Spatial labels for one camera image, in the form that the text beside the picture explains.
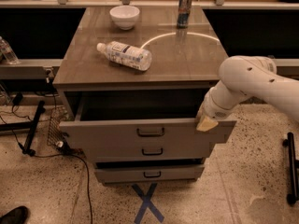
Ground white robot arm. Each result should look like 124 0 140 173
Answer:
196 56 299 132

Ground grey top drawer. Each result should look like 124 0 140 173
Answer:
59 95 237 151

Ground white ceramic bowl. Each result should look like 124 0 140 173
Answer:
109 6 140 30

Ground clear plastic water bottle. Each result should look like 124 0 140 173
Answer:
96 41 152 71

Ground wire basket with fruit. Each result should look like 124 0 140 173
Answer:
47 106 71 154

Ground black stand leg right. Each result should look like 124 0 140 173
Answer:
282 133 299 205

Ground black shoe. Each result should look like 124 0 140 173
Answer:
0 206 28 224

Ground blue silver drink can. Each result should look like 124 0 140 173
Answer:
177 0 192 29

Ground black floor cable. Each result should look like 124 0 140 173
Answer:
0 91 94 224

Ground grey middle drawer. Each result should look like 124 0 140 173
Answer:
84 146 211 162

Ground blue tape cross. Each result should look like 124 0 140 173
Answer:
132 183 164 224

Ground grey drawer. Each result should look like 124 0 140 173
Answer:
94 164 205 184
59 95 237 151
84 146 211 162

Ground grey bottom drawer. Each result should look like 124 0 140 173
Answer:
94 164 205 184

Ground black stand leg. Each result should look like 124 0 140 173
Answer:
0 101 46 156
282 133 299 205

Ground small clear bottle left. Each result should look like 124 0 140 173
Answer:
0 36 20 64

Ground black stand leg left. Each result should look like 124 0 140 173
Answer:
0 101 46 156

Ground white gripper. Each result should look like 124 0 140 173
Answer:
196 87 237 132

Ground grey drawer cabinet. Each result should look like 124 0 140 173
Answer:
53 7 226 171

